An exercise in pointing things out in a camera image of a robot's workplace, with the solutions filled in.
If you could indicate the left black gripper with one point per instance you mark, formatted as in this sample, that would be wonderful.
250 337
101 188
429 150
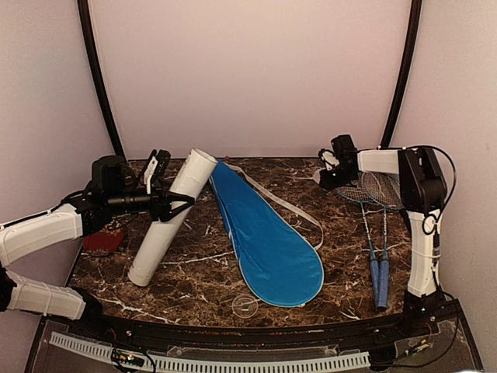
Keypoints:
163 210

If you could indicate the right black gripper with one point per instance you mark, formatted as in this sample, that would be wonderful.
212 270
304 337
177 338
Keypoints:
328 183

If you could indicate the blue racket bag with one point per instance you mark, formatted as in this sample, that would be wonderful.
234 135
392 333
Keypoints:
278 264

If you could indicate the clear plastic tube lid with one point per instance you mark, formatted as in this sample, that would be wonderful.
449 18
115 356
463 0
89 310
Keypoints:
245 306

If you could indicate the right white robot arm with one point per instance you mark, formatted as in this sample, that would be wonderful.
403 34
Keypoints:
408 179

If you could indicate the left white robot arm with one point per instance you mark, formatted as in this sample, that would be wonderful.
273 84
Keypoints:
73 218

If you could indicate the blue badminton racket left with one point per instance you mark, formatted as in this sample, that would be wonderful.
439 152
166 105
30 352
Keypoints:
369 241

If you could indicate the blue badminton racket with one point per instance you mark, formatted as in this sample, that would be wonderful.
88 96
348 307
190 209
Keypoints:
369 241
382 217

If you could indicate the blue badminton racket right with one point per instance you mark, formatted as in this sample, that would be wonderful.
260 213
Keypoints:
382 217

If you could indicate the red embroidered round pouch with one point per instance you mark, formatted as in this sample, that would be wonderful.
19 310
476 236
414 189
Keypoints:
104 242

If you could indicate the small circuit board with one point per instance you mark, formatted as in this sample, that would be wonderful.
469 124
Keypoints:
123 357

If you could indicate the black front table rail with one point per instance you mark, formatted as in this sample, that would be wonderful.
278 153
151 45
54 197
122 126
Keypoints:
370 334

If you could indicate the black right corner post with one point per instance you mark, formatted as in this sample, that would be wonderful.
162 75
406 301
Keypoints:
403 74

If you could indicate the black corner post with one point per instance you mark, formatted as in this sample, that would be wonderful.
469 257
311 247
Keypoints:
403 74
97 76

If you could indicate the white slotted cable duct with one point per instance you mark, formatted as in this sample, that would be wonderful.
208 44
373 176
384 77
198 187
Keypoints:
155 362

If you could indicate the black left corner post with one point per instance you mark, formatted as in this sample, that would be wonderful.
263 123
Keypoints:
97 76

